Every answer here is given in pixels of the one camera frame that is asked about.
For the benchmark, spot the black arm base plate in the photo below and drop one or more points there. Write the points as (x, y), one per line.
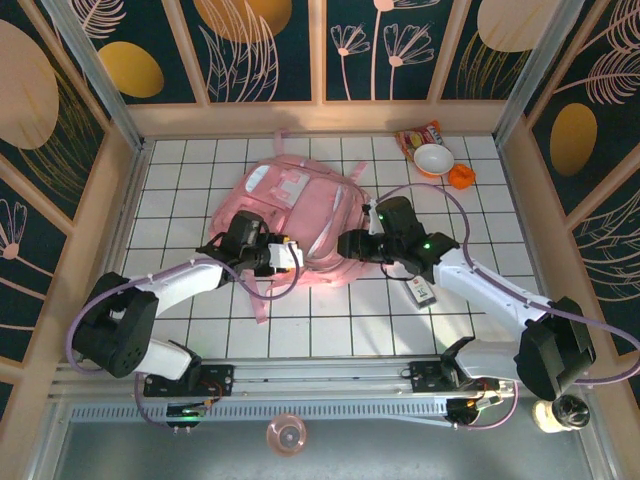
(215, 380)
(430, 377)

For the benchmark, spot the pink backpack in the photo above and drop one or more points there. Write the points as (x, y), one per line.
(290, 200)

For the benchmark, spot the colourful snack packet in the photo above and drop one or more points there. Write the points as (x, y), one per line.
(417, 136)

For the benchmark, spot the white bottle with black cap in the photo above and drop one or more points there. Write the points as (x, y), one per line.
(562, 413)

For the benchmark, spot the small white card box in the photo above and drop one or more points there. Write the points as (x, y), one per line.
(421, 292)

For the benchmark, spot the orange toy fruit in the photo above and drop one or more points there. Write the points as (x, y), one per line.
(461, 177)

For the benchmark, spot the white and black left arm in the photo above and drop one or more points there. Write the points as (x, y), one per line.
(170, 285)

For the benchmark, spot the orange and white bowl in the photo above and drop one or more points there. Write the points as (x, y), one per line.
(433, 161)

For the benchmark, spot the pink round plastic cup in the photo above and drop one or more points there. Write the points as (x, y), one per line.
(286, 435)

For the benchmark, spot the aluminium frame post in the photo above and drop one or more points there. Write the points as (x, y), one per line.
(540, 70)
(95, 80)

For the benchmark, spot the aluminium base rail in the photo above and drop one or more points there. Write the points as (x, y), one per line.
(325, 377)

